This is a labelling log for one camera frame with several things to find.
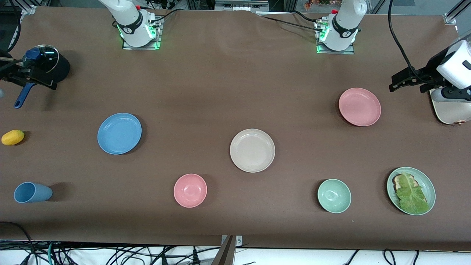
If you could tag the green plate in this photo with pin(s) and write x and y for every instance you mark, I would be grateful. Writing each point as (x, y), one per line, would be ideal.
(427, 184)

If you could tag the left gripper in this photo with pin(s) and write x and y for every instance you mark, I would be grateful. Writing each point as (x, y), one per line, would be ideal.
(429, 71)

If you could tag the pink bowl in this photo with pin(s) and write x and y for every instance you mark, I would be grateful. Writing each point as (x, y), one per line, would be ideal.
(190, 190)

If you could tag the metal table bracket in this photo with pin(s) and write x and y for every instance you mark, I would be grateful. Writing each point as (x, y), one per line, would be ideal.
(230, 244)

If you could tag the brown table cover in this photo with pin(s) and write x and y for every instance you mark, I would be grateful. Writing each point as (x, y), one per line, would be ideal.
(235, 92)

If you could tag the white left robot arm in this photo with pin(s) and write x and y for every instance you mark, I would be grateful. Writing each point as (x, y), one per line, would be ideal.
(342, 29)

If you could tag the glass lid with blue knob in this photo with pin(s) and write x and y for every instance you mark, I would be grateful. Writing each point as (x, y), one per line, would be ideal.
(48, 57)

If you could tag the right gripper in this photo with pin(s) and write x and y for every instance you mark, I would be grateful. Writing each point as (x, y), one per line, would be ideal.
(17, 75)

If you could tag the blue cup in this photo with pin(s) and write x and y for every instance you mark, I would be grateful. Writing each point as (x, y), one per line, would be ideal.
(33, 193)

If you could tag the toasted bread slice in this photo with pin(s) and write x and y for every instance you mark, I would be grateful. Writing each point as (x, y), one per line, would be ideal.
(397, 180)

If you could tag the cream white board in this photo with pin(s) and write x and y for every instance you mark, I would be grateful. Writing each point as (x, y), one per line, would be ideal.
(452, 112)

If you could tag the grey metal rail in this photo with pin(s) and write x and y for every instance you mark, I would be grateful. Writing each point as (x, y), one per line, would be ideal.
(241, 5)

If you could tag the green lettuce leaf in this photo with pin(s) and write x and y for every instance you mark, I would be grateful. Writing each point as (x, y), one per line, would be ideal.
(410, 197)

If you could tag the green bowl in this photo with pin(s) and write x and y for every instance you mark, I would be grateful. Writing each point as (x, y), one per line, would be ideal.
(334, 196)

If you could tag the beige plate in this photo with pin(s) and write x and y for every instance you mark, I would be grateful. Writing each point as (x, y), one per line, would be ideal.
(252, 150)

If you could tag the blue plate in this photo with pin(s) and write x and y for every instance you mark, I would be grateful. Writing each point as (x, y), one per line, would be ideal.
(119, 133)

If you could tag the pink plate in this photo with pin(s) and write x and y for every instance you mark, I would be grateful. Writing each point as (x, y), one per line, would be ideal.
(360, 106)

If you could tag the yellow lemon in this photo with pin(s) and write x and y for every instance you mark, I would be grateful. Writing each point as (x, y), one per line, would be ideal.
(13, 137)

